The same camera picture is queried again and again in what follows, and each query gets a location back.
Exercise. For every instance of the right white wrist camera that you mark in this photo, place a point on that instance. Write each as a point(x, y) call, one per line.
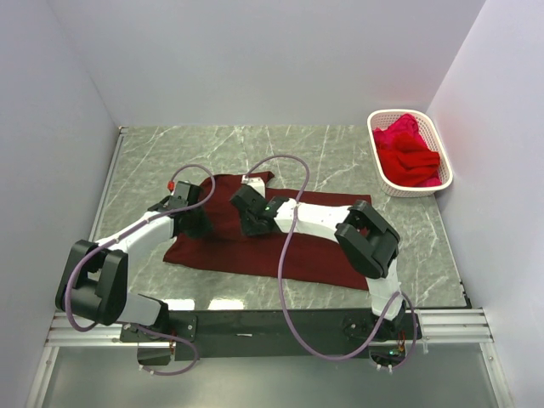
point(256, 183)

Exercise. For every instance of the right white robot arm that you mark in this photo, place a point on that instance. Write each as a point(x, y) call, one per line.
point(367, 240)

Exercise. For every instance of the pink t shirt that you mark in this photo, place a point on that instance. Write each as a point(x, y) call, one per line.
point(407, 123)

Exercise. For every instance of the white plastic laundry basket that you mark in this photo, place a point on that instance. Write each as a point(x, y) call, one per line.
point(383, 119)

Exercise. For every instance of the maroon t shirt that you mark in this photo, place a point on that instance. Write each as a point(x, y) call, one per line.
point(226, 249)

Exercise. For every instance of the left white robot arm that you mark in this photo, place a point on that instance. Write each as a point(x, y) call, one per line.
point(94, 286)

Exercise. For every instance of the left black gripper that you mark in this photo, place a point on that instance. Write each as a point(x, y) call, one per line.
point(198, 222)

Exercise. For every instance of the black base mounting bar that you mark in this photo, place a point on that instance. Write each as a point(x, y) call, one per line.
point(265, 333)

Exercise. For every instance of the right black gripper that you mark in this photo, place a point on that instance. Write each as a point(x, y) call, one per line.
point(249, 223)

